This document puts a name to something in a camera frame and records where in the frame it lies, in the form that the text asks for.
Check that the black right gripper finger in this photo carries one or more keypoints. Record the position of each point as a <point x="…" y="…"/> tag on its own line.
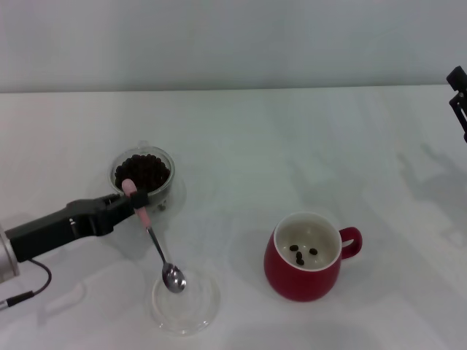
<point x="457" y="78"/>

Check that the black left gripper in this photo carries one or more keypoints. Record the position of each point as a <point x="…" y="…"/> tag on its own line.
<point x="54" y="233"/>

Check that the red ceramic mug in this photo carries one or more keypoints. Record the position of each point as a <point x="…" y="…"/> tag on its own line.
<point x="292" y="284"/>

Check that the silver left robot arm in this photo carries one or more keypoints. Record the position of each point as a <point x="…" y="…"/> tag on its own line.
<point x="6" y="255"/>

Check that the coffee bean pile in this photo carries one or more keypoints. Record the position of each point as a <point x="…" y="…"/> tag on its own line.
<point x="146" y="171"/>

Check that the clear shallow glass dish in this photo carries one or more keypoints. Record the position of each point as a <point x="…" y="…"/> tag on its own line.
<point x="197" y="310"/>

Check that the clear double-wall glass cup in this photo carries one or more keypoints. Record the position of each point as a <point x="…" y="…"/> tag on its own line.
<point x="175" y="197"/>

